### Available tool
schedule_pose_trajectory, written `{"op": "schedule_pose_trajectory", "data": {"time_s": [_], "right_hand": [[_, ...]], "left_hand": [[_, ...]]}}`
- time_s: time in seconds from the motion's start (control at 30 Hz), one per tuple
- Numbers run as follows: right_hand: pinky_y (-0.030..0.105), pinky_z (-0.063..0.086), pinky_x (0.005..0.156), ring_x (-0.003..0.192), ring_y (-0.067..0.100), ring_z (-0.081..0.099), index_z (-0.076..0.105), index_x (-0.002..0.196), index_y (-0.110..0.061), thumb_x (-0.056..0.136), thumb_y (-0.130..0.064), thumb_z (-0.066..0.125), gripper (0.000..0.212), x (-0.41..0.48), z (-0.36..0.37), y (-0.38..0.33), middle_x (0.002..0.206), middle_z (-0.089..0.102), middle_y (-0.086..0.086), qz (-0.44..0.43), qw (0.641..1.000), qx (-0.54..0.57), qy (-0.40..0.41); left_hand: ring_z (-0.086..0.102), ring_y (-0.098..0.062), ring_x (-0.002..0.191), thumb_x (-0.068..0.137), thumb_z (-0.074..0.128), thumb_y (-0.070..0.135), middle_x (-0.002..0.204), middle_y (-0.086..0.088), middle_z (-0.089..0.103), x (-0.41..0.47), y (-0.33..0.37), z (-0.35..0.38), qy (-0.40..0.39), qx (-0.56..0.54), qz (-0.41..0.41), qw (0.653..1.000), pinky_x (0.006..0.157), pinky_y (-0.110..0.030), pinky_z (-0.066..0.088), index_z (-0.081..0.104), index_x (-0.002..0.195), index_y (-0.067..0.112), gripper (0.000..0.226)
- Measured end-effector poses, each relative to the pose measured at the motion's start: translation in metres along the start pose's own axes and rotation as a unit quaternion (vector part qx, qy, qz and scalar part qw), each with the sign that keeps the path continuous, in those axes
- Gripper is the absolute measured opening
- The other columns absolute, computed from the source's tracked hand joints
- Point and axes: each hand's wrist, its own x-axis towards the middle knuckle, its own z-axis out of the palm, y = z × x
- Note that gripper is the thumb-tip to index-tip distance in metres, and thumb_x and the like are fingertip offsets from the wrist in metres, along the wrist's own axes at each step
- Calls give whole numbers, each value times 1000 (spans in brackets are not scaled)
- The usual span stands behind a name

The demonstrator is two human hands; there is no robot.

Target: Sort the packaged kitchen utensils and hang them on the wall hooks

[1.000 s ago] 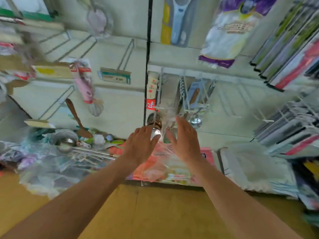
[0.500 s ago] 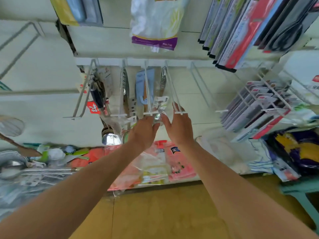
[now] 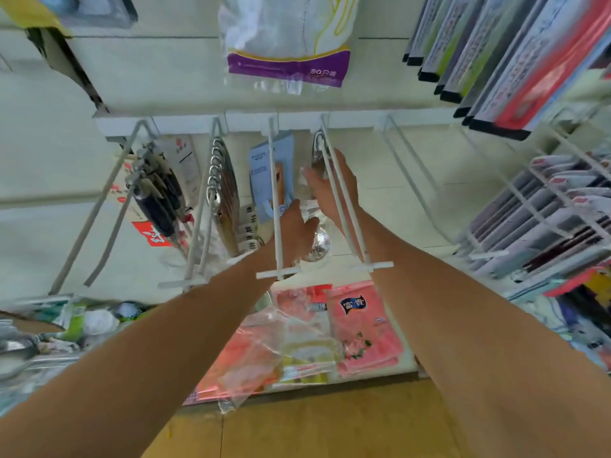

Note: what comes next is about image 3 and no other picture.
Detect person's right hand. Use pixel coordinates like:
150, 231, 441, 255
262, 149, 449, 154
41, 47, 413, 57
304, 150, 372, 239

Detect person's left hand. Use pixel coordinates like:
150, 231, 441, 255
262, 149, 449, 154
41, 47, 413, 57
272, 200, 321, 268

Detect bagged steel ladle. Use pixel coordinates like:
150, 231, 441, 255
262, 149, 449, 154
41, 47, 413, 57
304, 128, 335, 263

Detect blue card utensil packet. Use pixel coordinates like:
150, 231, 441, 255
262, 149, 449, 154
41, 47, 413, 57
250, 133, 297, 220

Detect person's right forearm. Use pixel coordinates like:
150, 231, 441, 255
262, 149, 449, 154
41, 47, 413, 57
358, 224, 611, 458

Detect person's left forearm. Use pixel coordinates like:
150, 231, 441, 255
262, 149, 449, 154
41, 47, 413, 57
0, 257, 299, 458

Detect pink printed packets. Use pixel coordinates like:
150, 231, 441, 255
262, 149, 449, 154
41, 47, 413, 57
329, 281, 407, 373

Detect yellow white printed packet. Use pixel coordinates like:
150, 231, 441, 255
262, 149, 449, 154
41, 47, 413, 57
277, 324, 345, 382

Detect red plastic wrapped packets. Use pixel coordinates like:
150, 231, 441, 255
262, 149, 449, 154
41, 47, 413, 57
191, 286, 330, 406

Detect hanging black tool packets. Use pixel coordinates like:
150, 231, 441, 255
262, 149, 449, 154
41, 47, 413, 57
109, 138, 202, 249

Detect white purple bag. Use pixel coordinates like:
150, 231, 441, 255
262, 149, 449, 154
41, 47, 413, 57
220, 0, 362, 96

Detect row of scissors packets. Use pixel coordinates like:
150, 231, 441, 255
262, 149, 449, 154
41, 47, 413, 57
458, 152, 611, 282

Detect row of hanging flat packets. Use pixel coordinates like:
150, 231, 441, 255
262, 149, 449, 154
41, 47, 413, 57
403, 0, 611, 141

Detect blue white cloth packet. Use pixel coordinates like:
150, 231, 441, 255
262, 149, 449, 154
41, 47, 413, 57
516, 281, 611, 368

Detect yellow purple packet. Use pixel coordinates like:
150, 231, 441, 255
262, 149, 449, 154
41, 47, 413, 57
573, 267, 611, 321

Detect pile of plastic wrapped utensils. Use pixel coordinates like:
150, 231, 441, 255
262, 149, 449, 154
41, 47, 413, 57
0, 300, 144, 416

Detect blue yellow peeler packet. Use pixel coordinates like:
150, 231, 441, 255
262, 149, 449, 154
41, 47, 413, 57
0, 0, 139, 36

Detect black wall divider strip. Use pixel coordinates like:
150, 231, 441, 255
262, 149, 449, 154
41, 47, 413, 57
27, 28, 108, 113

